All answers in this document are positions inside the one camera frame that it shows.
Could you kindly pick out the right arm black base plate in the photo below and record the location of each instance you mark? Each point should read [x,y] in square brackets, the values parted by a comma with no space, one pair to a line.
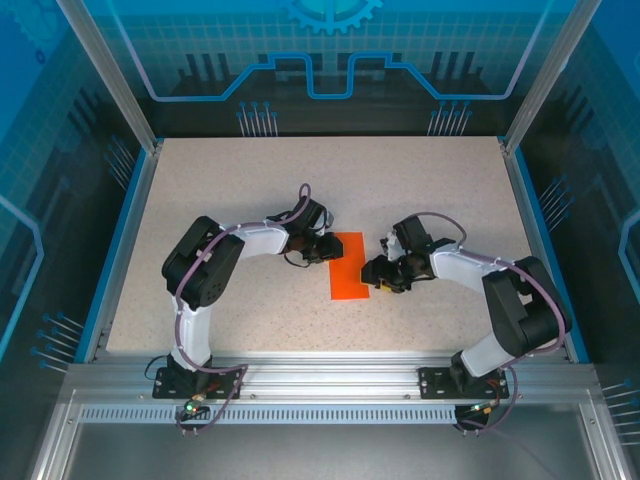
[432,385]

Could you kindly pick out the blue table edge strip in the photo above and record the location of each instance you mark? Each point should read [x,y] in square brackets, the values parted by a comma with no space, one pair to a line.
[543,225]
[98,300]

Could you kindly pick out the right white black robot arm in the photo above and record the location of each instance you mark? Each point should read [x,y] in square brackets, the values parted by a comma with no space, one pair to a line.
[525,305]

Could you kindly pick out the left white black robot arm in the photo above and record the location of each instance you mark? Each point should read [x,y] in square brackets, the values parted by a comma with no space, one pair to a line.
[200,270]

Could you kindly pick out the aluminium mounting rail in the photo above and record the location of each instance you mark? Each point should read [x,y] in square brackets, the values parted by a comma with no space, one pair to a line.
[325,380]

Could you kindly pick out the aluminium frame post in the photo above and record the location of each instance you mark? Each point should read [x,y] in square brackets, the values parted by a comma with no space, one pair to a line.
[545,85]
[120,85]

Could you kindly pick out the orange paper sheet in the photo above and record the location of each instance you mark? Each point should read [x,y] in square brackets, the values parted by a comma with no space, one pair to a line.
[350,280]

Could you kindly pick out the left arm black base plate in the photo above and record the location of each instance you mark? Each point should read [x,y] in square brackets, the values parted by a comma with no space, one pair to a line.
[162,390]

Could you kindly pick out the aluminium side rail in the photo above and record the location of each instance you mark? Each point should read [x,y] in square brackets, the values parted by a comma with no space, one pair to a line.
[134,225]
[529,225]

